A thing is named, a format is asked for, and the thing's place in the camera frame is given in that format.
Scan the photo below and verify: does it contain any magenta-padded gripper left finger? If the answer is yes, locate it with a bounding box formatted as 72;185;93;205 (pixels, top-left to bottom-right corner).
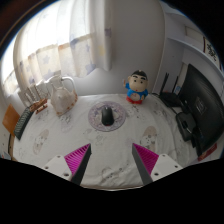
42;142;92;186

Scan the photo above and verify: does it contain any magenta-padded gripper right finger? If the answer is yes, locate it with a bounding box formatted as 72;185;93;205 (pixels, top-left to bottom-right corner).
131;142;184;186

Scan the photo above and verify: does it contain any black computer mouse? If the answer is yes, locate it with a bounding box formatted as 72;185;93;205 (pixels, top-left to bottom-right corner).
100;105;115;127

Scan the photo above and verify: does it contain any round purple printed mouse pad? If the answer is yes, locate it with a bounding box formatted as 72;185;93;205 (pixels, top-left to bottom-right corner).
87;100;127;132

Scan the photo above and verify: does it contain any white printed tablecloth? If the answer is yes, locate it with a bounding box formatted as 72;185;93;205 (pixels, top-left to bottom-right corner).
11;93;224;190

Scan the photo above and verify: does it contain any large white conch shell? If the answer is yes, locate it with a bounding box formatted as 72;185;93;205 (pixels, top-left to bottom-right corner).
49;74;79;117

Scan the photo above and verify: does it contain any black computer keyboard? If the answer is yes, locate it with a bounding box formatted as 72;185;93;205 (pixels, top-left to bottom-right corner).
13;106;36;141

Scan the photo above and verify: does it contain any black router with antennas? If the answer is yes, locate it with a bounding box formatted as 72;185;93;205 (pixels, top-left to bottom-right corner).
159;72;184;108

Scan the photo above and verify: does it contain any wooden model sailing ship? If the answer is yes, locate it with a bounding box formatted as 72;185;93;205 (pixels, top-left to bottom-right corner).
18;81;49;115

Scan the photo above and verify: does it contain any cartoon boy figurine clock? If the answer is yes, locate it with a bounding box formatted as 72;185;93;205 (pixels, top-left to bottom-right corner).
122;69;149;105

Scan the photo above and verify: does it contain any black computer monitor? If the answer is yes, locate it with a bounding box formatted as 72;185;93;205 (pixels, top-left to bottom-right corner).
175;63;224;158

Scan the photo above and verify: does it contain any white star-printed curtain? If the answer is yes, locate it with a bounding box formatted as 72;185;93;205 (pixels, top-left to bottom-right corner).
3;0;113;98

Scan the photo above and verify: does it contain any white wall shelf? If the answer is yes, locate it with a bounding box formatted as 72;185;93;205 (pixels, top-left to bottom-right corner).
166;9;224;71

